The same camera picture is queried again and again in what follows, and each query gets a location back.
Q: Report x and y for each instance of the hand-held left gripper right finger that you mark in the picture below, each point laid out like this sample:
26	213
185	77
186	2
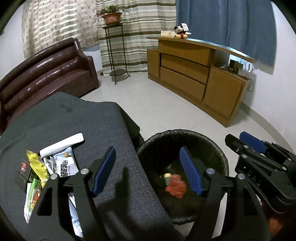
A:
190	171

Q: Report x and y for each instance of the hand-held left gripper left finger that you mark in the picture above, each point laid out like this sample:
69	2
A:
105	169

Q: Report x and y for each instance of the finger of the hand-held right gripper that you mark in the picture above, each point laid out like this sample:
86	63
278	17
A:
235	144
252	141

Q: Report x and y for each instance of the black trash bin with bag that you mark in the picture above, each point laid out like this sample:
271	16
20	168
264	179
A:
161	148

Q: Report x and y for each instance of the crumpled red wrapper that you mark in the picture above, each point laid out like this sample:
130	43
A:
176	187

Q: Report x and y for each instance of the white wipes packet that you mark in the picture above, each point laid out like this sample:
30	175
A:
67	162

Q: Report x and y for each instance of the white squeeze tube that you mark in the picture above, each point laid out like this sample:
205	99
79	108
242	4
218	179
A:
62	144

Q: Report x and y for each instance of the white and blue printed packet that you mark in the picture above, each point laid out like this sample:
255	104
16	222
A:
75	215

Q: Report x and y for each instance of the dark grey tablecloth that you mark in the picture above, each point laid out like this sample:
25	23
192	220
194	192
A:
81	115

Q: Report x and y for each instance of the yellow wrapper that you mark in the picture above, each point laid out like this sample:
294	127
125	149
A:
37	165

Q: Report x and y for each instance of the white router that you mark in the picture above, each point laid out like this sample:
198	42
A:
247	69

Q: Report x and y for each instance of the small dark box device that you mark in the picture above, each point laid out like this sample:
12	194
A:
234	64

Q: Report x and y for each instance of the green and white packet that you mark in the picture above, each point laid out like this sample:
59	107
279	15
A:
31	199

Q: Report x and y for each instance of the dark flat box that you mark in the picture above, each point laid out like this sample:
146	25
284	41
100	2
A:
22	173

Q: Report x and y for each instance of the wooden cabinet with drawers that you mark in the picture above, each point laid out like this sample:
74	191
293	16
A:
185	69

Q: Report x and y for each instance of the dark brown leather sofa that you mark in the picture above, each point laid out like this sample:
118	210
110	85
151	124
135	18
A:
46	71

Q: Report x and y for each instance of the black metal plant stand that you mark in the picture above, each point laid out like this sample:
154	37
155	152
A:
115	51

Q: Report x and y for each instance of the blue curtain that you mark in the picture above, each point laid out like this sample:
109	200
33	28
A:
231	23

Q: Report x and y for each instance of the mouse plush toy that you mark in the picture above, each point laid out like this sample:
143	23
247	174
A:
181	31

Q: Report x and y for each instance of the white box on cabinet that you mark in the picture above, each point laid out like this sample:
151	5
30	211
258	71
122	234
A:
167	33

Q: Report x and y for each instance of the green striped curtain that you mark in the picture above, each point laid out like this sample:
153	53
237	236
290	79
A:
138	23

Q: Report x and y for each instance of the potted plant in orange pot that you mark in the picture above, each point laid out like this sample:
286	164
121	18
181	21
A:
112	16

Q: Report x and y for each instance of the beige patterned curtain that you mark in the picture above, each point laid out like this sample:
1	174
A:
57	20

